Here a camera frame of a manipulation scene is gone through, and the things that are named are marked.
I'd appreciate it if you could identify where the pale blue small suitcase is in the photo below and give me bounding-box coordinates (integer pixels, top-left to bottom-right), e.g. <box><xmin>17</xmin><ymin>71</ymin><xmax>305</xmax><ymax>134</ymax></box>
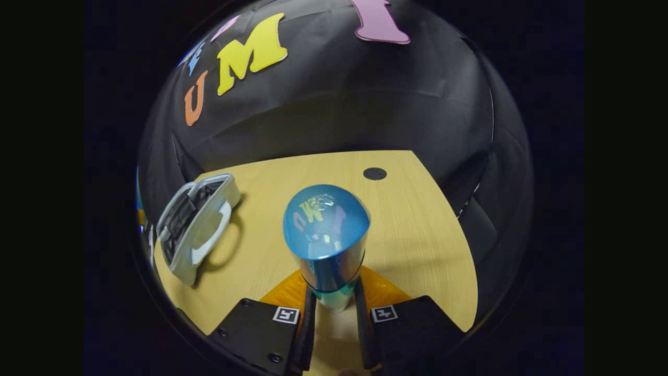
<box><xmin>156</xmin><ymin>173</ymin><xmax>242</xmax><ymax>287</ymax></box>

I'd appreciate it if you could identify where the blue metallic cosmetic bottle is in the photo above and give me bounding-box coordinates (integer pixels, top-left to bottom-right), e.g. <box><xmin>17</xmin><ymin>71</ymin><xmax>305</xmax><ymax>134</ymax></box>
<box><xmin>282</xmin><ymin>184</ymin><xmax>372</xmax><ymax>314</ymax></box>

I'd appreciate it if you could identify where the black backdrop cloth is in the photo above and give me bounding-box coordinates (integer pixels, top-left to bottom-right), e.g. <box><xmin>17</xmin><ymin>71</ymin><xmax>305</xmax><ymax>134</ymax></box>
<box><xmin>137</xmin><ymin>0</ymin><xmax>533</xmax><ymax>319</ymax></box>

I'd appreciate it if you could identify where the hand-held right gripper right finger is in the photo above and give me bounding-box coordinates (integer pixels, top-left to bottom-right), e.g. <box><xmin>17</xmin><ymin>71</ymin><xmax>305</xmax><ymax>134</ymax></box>
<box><xmin>354</xmin><ymin>265</ymin><xmax>468</xmax><ymax>374</ymax></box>

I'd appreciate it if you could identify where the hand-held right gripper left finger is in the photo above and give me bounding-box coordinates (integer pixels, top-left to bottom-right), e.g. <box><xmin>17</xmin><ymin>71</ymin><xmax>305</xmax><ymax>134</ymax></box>
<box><xmin>209</xmin><ymin>269</ymin><xmax>318</xmax><ymax>376</ymax></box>

